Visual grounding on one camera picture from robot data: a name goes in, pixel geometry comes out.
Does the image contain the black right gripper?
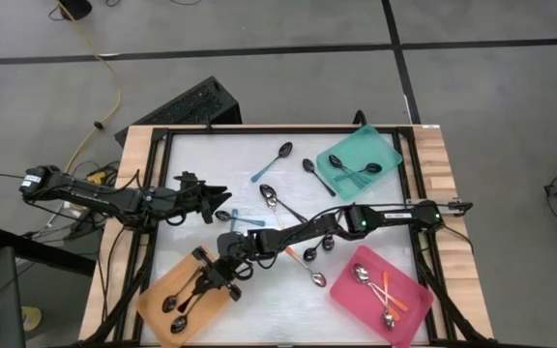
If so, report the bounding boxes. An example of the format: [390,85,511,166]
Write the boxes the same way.
[189,246,244,304]

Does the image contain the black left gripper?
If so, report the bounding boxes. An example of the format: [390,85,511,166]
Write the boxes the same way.
[171,170,234,225]

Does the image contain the silver spoon orange handle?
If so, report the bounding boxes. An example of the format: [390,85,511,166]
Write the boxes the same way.
[353,263,400,323]
[285,246,328,288]
[381,270,397,332]
[267,197,285,231]
[355,270,410,313]

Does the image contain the orange plastic tray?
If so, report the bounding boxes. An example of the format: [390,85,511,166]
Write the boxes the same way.
[135,246,240,348]

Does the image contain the white table mat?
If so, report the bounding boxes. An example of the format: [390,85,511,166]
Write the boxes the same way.
[140,132,429,345]

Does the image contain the black perforated computer case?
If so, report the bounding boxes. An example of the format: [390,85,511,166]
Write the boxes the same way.
[113,75,244,148]

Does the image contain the black floor beam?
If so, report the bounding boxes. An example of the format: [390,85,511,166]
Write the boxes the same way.
[0,226,97,277]

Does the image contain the teal plastic tray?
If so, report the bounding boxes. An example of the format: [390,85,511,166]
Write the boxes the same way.
[315,124,403,202]

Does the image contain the yellow disc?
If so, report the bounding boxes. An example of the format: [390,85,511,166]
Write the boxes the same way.
[20,306,44,334]

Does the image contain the pink plastic tray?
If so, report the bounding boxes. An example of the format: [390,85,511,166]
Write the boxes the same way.
[329,245,434,348]

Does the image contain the black round base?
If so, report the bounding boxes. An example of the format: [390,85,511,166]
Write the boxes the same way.
[57,0,94,22]

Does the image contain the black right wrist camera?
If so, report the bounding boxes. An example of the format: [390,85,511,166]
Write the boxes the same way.
[216,231,251,258]

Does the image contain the black aluminium table frame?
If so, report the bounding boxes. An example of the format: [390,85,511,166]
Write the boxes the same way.
[82,125,495,348]

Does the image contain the yellow floor cable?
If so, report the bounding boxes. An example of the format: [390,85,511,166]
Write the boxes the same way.
[57,1,123,175]

